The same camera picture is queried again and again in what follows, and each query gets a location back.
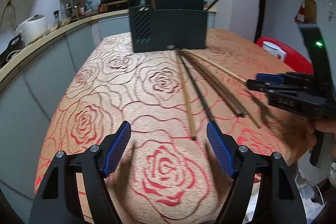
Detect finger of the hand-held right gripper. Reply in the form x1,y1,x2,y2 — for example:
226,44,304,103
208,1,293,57
246,80,313,98
256,72,314,86

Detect black power cable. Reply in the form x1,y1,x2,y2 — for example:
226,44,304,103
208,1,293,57
0,0,13,28

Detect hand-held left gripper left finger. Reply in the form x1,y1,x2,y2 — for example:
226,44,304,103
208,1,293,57
28,120,132,224

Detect person's right hand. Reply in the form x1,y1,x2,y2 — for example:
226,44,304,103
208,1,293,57
315,120,336,136

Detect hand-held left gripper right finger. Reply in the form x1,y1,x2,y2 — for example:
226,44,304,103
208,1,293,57
206,122,307,224

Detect white rice cooker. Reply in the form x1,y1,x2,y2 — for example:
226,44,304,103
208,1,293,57
16,14,48,43

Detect black electric griddle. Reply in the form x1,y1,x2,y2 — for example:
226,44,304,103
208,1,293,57
0,35,24,67

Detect rose patterned tablecloth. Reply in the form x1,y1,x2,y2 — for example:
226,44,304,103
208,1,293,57
34,28,315,224

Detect grey lower kitchen cabinets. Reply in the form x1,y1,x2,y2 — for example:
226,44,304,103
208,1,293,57
0,17,132,198

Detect red plastic chair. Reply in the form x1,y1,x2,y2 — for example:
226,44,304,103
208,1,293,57
255,36,314,75

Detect dark grey utensil holder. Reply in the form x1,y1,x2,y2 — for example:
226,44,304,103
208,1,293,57
127,0,208,53

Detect beige kitchen countertop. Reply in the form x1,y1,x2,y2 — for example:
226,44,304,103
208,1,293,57
0,7,132,83

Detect dark brown wooden chopstick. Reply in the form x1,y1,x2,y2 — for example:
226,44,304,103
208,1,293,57
183,50,247,117
180,51,215,125

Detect light brown wooden chopstick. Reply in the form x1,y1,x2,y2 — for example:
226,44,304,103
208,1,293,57
188,49,261,128
176,50,197,140

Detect white electric kettle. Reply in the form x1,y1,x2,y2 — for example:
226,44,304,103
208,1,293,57
262,41,287,62

